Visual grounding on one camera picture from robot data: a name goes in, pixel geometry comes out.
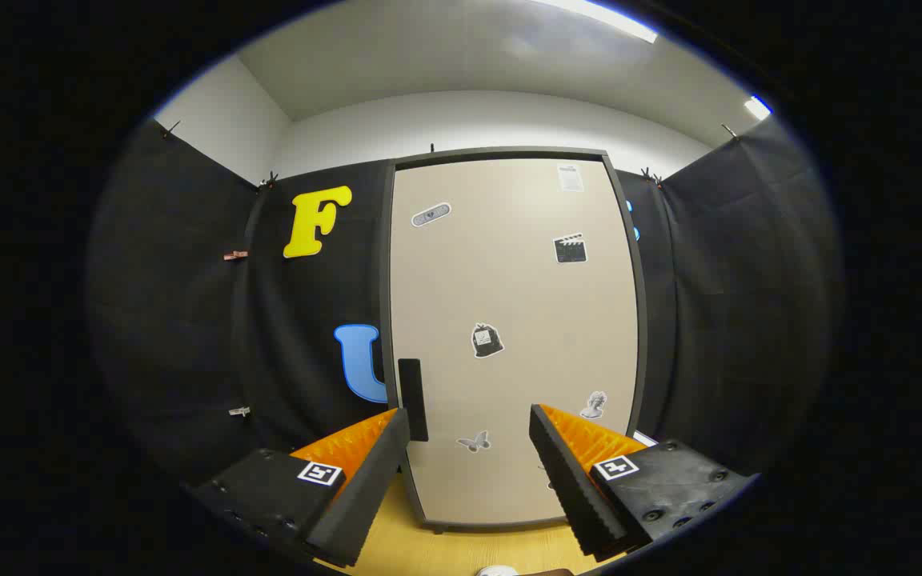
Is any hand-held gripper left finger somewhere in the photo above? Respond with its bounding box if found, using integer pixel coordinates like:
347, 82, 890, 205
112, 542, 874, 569
187, 408, 412, 569

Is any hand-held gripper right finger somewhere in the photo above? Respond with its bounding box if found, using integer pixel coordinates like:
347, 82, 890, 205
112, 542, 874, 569
529, 403, 755, 560

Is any black door handle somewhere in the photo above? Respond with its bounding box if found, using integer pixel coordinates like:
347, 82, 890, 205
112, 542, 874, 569
398, 358, 430, 442

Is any beige shoe cabinet door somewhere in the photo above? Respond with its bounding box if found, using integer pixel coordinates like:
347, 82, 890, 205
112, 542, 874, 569
391, 158, 639, 527

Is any dark grey shoe cabinet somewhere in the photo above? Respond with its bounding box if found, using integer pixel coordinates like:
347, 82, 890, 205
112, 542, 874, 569
379, 146, 650, 535

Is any black backdrop cloth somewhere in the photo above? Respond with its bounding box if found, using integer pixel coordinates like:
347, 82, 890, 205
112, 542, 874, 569
85, 112, 842, 489

